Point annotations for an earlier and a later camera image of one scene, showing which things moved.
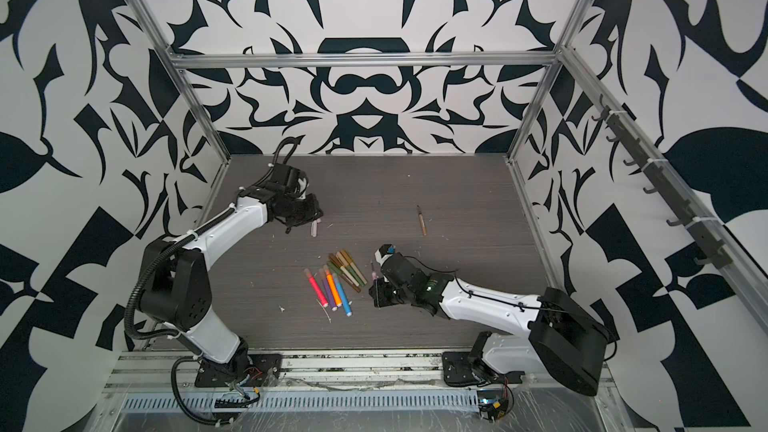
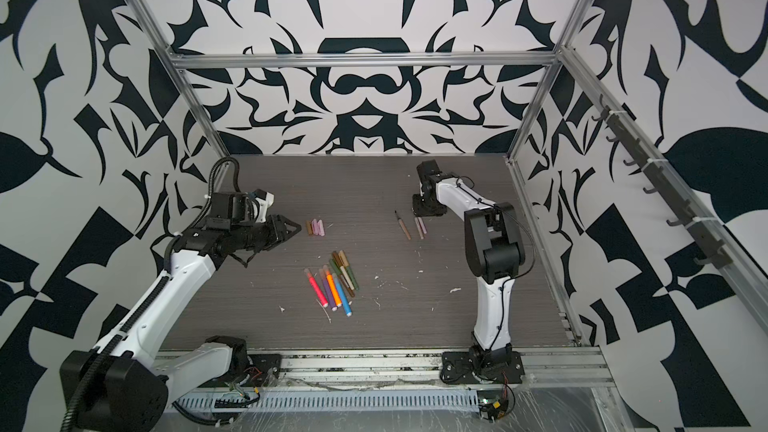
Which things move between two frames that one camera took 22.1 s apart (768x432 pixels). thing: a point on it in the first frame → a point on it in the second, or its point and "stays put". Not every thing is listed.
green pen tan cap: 345,263 stays put
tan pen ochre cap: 352,263 → 404,227
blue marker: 346,304 stays put
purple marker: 328,292 stays put
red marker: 316,288 stays put
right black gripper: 378,296 → 418,211
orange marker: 333,286 stays put
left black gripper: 315,212 → 277,230
